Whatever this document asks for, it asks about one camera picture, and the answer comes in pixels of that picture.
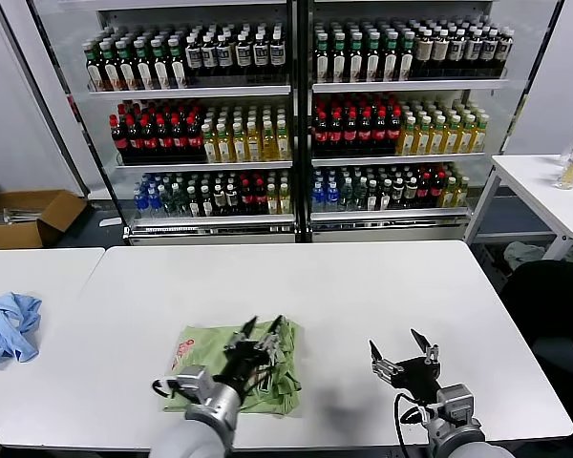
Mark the small green cap tea bottle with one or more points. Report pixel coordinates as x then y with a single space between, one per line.
386 195
373 195
205 200
193 200

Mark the white cap beige label bottle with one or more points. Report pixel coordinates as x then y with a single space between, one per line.
442 51
425 52

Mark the silver right wrist camera block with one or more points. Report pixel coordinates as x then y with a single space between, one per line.
453 403

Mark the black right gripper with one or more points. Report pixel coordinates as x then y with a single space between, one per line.
418 377

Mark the small beige label dark bottle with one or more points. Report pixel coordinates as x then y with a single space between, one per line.
218 200
398 193
232 200
412 193

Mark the dark laundry crate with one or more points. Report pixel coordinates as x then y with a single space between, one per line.
494 274

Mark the silver left wrist camera block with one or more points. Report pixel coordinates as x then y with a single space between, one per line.
193 381

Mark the green cap white label bottle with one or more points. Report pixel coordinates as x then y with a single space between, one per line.
339 62
93 71
374 60
356 61
127 69
161 68
110 70
391 60
177 67
407 59
323 62
143 68

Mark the light green t-shirt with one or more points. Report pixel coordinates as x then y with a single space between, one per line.
286 396

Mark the crumpled light blue shirt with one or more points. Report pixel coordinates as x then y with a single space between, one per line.
9 324

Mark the small yellow drink bottle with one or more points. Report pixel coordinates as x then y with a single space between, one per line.
271 199
284 199
451 193
463 192

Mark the open glass cooler door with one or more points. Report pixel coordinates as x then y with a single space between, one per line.
56 95
525 95

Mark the white side table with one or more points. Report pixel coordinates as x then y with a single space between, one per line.
530 176

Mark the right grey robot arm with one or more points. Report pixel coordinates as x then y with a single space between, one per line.
463 441

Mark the small red cap cola bottle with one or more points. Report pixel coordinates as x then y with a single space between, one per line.
438 191
425 191
246 199
259 199

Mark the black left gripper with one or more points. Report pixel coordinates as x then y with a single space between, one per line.
241 369

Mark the small teal water bottle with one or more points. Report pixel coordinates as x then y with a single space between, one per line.
360 195
180 200
346 195
167 200

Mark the green label yellow drink bottle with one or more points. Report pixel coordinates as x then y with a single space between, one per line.
253 145
452 137
479 136
268 144
466 137
210 145
437 138
423 138
282 144
224 145
239 145
408 138

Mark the white beverage shelf unit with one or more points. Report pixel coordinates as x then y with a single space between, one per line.
401 86
195 90

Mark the silver wrist camera block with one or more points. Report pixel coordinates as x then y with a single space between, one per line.
453 403
193 381

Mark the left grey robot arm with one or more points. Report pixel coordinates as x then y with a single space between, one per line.
205 429

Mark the small blue water bottle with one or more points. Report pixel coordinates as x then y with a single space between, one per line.
319 196
153 200
139 200
333 196

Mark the bundle of metal rails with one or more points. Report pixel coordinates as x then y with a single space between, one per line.
13 214

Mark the pile of pale clothes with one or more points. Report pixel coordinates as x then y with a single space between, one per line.
525 250

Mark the small white floor object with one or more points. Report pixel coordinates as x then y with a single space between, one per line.
110 222

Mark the open cardboard box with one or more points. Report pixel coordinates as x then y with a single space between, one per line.
13 236

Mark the person in black clothes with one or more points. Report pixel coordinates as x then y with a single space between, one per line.
549 305

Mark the white cap navy label bottle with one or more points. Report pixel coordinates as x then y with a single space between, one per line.
475 50
491 49
261 53
506 49
225 55
243 54
458 50
194 57
277 52
209 56

